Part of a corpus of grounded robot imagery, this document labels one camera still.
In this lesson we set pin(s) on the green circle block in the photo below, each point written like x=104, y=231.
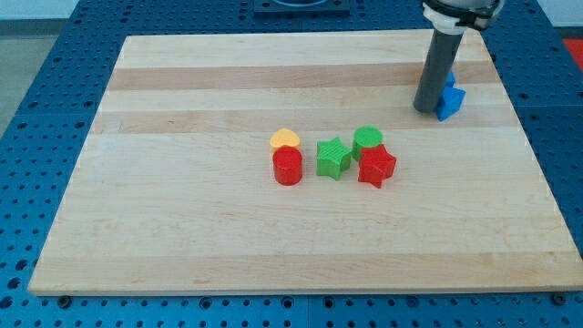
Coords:
x=366, y=137

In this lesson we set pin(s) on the blue triangle block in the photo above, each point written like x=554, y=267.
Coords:
x=451, y=99

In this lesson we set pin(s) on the red cylinder block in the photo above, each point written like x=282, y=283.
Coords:
x=287, y=164

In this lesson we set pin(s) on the yellow heart block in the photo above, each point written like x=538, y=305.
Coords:
x=284, y=137

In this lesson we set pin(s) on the green star block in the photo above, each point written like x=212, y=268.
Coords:
x=333, y=158

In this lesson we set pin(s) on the red star block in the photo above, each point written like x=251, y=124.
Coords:
x=376, y=165

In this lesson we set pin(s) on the wooden board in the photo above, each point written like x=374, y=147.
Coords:
x=174, y=192

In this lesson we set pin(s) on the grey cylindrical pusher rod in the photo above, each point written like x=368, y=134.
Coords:
x=437, y=66

